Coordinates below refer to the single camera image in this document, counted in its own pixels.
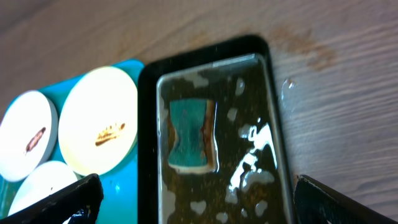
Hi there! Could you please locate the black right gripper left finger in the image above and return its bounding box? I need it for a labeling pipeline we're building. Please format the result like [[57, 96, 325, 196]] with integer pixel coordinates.
[[1, 174, 104, 224]]

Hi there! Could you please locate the green yellow sponge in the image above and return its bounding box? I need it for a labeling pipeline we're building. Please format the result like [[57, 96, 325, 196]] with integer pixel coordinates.
[[168, 98, 218, 174]]

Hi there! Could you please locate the white plate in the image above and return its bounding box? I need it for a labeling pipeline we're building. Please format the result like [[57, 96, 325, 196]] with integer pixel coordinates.
[[1, 90, 58, 182], [8, 161, 80, 216]]

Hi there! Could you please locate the black water tray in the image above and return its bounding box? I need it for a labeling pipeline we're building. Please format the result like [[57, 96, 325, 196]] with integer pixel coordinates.
[[137, 35, 297, 223]]

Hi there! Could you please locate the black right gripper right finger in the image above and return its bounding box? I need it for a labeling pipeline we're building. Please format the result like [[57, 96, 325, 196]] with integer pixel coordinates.
[[294, 175, 397, 224]]

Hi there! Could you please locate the green rimmed plate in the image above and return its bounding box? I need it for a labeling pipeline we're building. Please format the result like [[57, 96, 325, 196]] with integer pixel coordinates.
[[58, 66, 137, 175]]

